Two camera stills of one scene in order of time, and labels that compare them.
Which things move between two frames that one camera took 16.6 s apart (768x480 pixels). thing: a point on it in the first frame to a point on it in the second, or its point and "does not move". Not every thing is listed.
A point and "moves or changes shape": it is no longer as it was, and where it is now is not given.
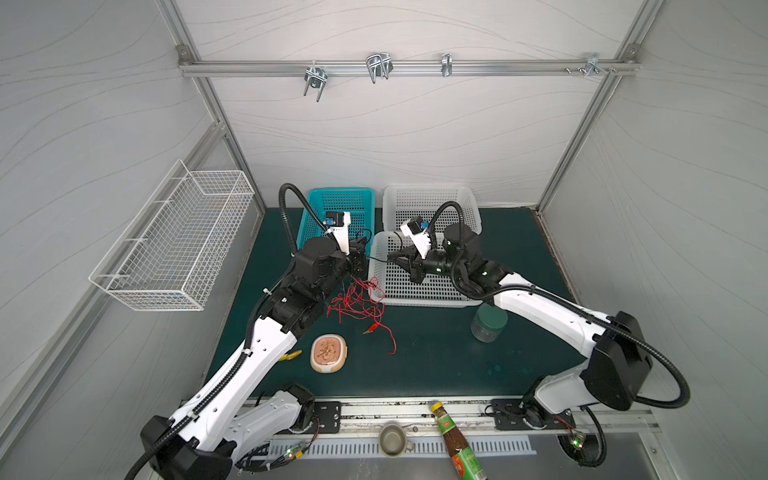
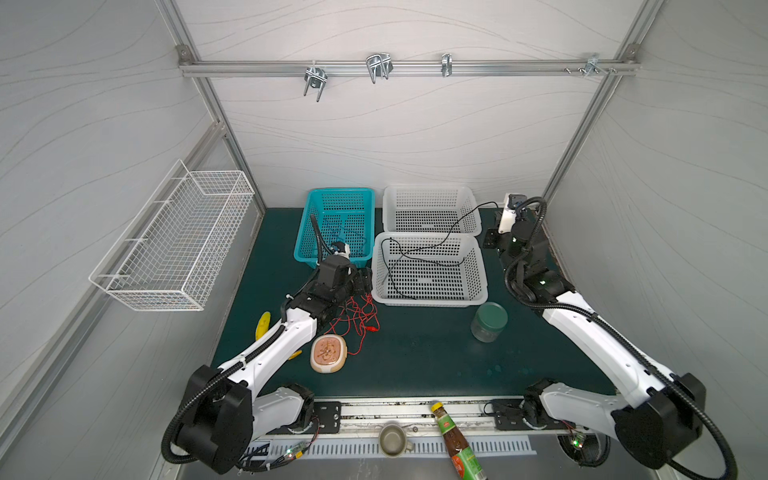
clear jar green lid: x=488 y=322 does not move
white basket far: x=402 y=202 does not move
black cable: x=370 y=238 to x=425 y=247
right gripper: x=414 y=267 to x=519 y=227
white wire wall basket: x=171 y=254 does not move
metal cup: x=393 y=441 does not move
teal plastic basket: x=359 y=202 does not move
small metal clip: x=447 y=64 does not move
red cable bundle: x=362 y=298 moves or changes shape
